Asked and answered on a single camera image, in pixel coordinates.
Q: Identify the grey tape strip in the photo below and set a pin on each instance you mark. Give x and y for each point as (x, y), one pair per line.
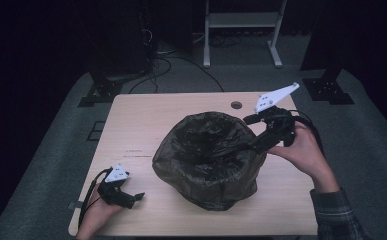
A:
(76, 205)

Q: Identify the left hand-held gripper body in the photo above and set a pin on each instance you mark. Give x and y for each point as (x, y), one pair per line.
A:
(116, 174)

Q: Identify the person's right hand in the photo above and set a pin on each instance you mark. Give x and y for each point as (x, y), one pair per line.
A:
(302, 153)

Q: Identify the person's left hand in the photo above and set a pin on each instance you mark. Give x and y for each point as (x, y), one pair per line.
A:
(96, 213)

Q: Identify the black stand base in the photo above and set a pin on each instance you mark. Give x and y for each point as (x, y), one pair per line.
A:
(327, 90)
(102, 91)

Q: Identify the white metal stand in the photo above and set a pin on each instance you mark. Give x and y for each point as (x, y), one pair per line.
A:
(242, 20)

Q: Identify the black plastic trash bag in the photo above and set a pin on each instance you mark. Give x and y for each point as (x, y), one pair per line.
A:
(207, 166)

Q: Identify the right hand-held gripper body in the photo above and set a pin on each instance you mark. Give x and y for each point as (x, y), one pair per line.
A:
(281, 125)

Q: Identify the dark equipment cabinet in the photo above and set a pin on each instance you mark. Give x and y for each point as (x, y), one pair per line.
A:
(124, 40)

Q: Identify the black floor tape outline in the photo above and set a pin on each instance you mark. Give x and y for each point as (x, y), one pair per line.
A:
(88, 135)

